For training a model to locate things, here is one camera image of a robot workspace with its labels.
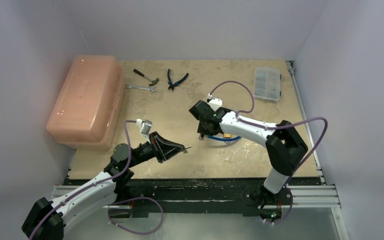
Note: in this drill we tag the black claw hammer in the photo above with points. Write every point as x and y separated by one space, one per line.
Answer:
152 81

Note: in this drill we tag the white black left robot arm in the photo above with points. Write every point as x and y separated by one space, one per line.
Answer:
52 219

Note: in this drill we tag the pink translucent storage bin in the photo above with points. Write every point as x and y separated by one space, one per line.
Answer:
86 112

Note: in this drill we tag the silver open-end wrench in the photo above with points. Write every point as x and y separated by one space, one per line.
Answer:
147 88

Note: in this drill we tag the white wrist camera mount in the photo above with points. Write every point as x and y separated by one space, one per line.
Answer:
145 127
213 102

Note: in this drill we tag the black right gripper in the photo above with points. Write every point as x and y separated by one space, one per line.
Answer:
206 125

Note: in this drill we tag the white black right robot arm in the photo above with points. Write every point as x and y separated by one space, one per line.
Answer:
285 147

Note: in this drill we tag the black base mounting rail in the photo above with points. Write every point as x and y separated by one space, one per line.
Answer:
243 196

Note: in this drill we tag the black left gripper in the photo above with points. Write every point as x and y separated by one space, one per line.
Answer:
164 154

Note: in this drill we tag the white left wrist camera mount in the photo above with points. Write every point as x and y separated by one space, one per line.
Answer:
145 127

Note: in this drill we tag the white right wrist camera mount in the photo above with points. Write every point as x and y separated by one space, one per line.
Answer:
213 102

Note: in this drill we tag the clear plastic organizer box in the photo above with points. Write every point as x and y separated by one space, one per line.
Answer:
267 84

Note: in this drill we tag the blue cable lock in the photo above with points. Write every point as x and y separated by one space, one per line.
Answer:
226 140

